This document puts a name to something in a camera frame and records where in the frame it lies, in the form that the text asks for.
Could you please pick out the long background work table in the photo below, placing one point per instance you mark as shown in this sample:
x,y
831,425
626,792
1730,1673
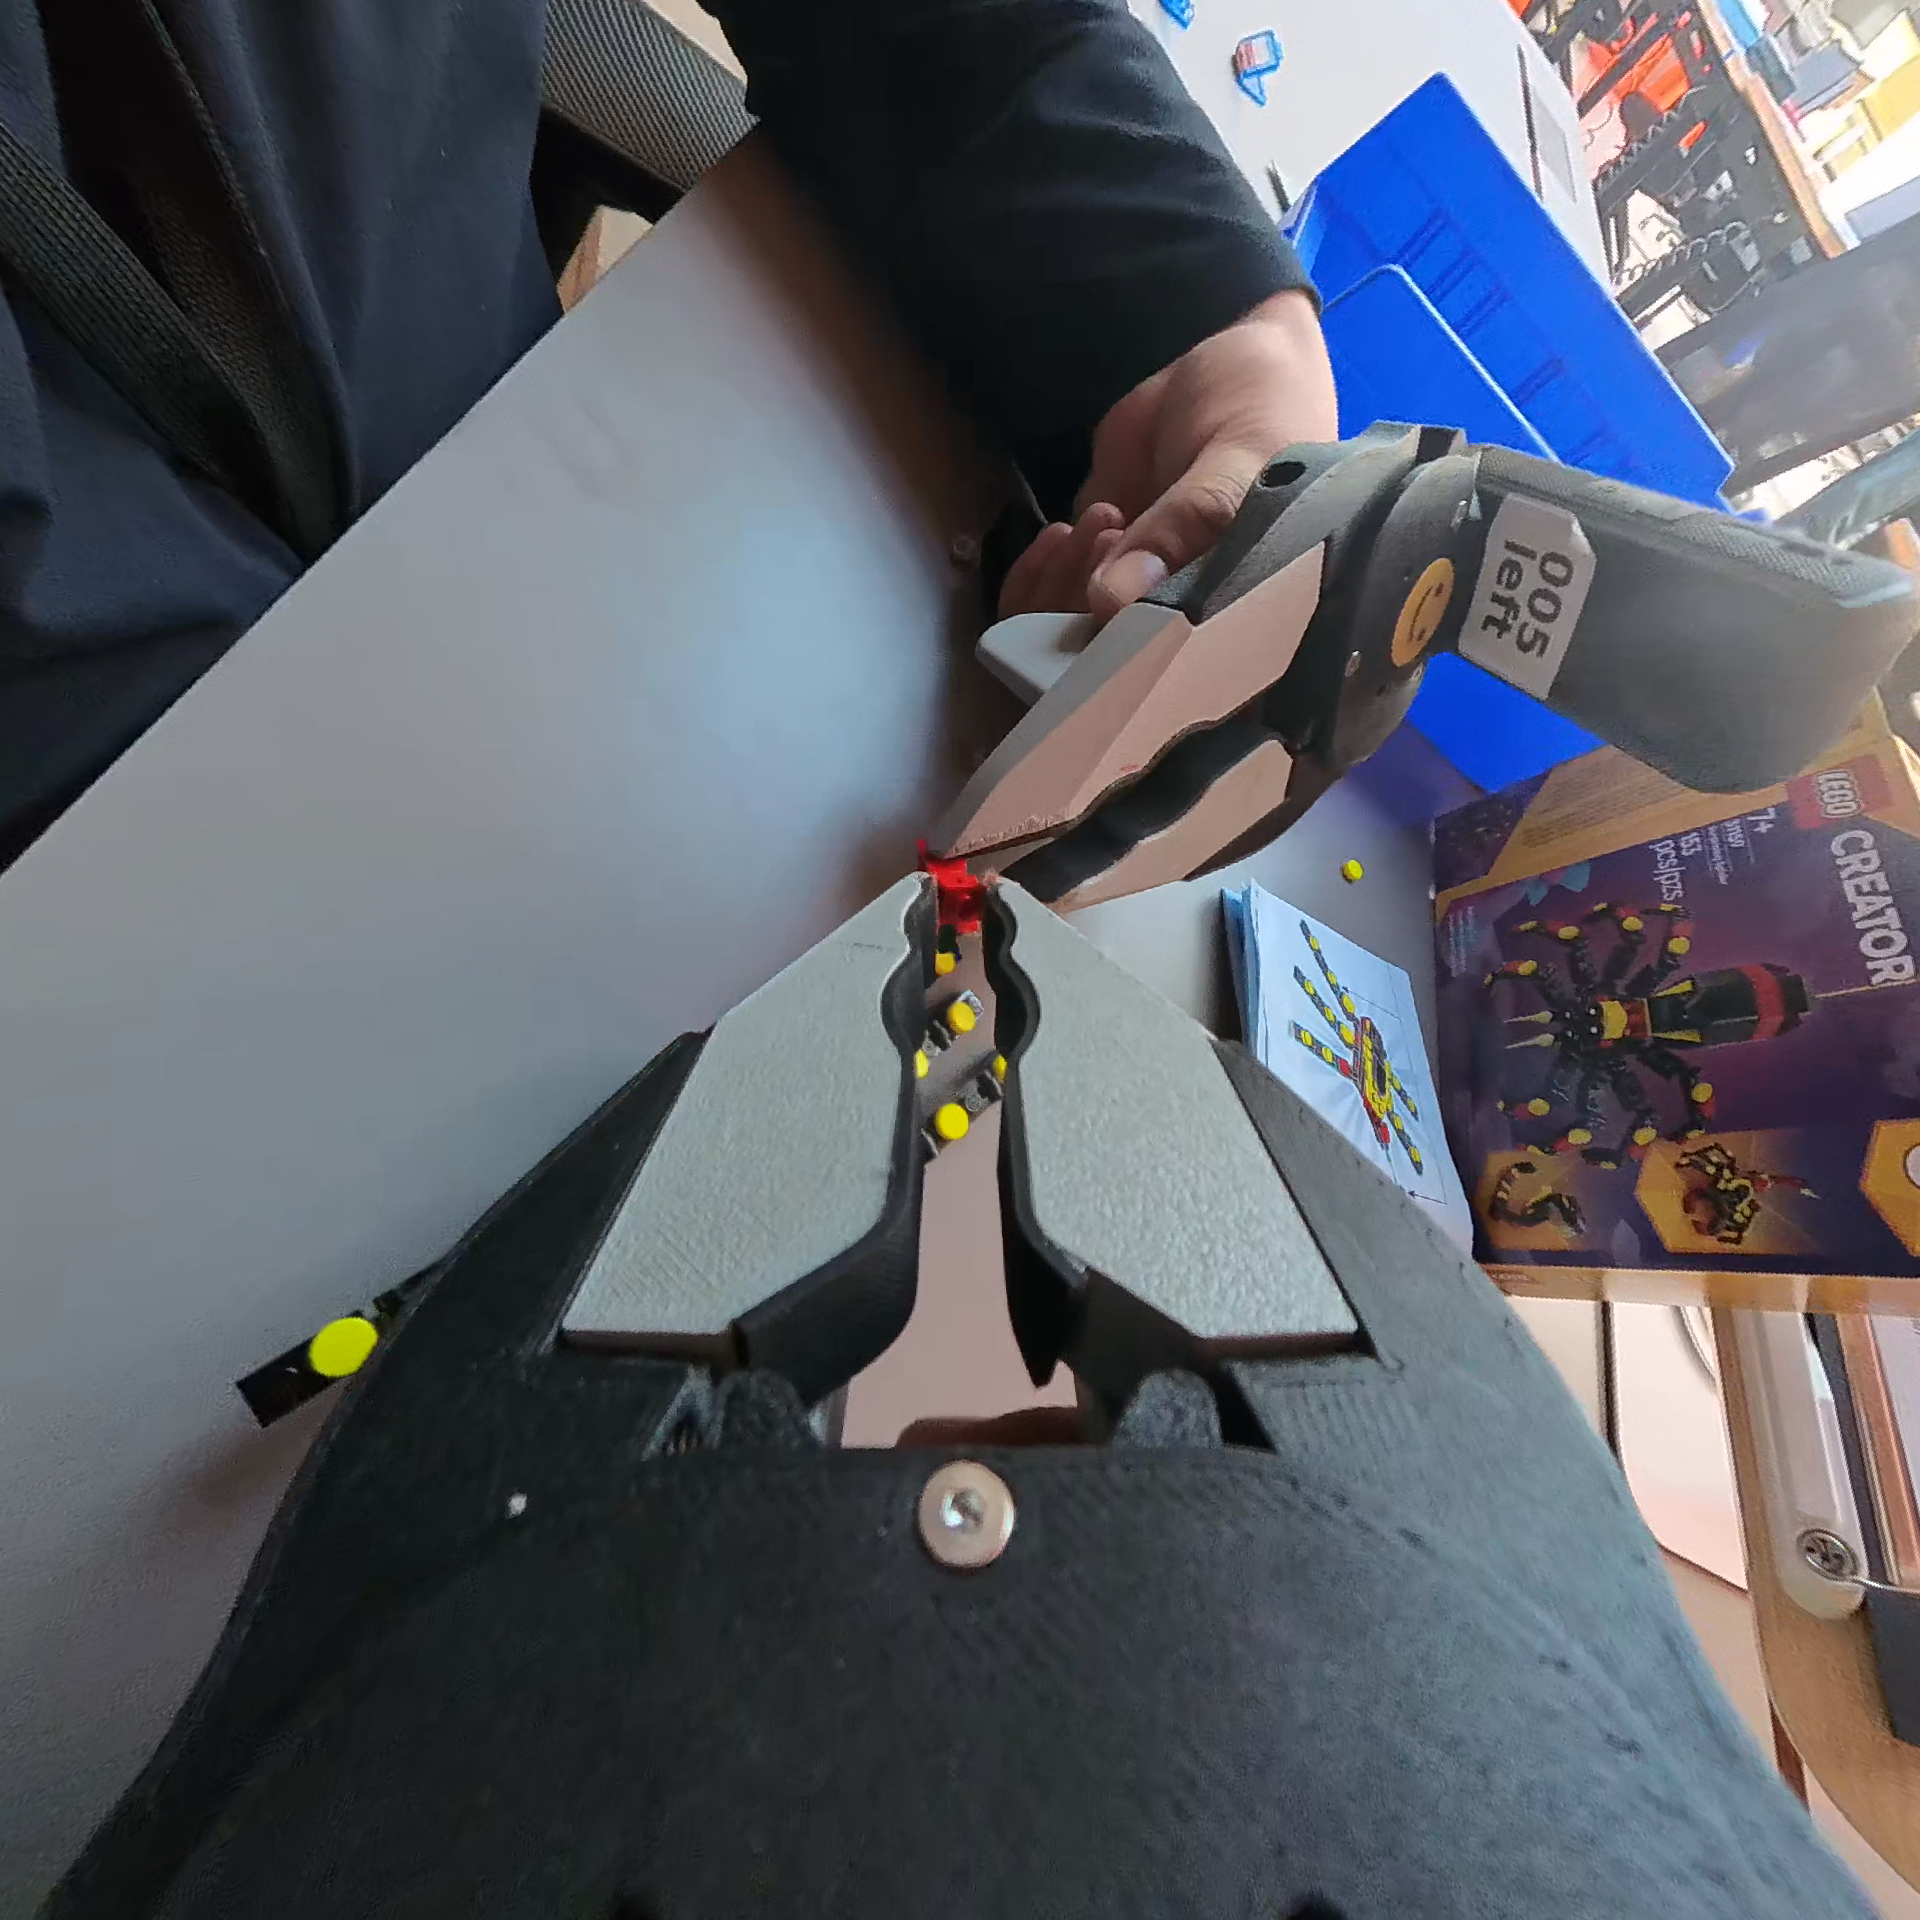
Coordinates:
x,y
1680,120

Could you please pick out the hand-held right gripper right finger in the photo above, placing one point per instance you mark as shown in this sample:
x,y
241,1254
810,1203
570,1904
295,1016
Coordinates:
x,y
1185,1185

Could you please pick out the black yellow brick spider model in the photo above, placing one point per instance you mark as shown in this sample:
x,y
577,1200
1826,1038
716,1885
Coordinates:
x,y
342,1347

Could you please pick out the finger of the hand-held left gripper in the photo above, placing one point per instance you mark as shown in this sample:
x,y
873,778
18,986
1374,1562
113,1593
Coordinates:
x,y
1200,819
1171,691

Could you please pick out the round red toy brick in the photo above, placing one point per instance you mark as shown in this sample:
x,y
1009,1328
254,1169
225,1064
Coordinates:
x,y
948,878

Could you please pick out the person's torso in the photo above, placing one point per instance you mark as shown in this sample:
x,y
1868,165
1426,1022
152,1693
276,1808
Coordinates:
x,y
422,225

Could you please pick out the purple toy set box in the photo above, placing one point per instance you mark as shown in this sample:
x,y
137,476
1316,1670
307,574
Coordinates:
x,y
1650,1049

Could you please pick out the person's left hand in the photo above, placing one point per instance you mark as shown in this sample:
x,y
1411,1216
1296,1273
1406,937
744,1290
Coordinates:
x,y
1214,434

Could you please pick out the building instruction booklet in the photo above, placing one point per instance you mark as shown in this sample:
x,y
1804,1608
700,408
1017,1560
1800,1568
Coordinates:
x,y
1305,990

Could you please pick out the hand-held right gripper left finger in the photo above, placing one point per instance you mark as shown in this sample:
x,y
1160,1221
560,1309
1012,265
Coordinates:
x,y
751,1171

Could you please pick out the instruction sheet on wooden stand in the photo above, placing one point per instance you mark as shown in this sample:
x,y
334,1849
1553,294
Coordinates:
x,y
1800,1693

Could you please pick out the black computer monitor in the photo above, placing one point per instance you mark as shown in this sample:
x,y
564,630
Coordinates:
x,y
1800,346

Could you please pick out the person's left forearm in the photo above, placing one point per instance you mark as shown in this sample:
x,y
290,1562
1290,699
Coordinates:
x,y
1019,180

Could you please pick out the white stand ledge bar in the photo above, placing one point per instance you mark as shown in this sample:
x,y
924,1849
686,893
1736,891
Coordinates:
x,y
1793,1424

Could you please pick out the grey mesh office chair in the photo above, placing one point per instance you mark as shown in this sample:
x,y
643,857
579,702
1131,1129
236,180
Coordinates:
x,y
644,75

